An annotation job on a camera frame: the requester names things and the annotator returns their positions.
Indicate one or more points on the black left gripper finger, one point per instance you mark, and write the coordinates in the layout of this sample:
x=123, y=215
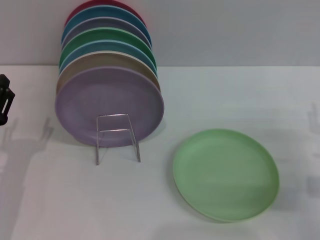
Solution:
x=9, y=96

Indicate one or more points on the light green plate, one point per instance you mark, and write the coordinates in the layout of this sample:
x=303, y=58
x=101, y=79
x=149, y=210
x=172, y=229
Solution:
x=225, y=175

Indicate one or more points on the purple plate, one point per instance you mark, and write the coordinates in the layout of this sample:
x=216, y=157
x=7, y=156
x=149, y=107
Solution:
x=100, y=95

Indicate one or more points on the beige plate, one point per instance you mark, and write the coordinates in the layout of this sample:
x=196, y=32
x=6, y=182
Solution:
x=107, y=60

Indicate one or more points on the maroon red plate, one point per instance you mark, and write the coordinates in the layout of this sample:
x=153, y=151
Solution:
x=75, y=11

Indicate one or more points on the light blue plate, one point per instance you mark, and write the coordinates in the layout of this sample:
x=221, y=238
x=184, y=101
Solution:
x=107, y=46

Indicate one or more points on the dark green plate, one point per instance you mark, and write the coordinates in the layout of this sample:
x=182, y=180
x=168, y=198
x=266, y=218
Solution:
x=107, y=35

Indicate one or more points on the grey lavender plate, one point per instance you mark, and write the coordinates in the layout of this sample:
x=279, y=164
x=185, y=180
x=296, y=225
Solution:
x=107, y=23

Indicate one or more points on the teal blue plate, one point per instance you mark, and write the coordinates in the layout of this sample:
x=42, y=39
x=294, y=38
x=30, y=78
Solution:
x=100, y=12

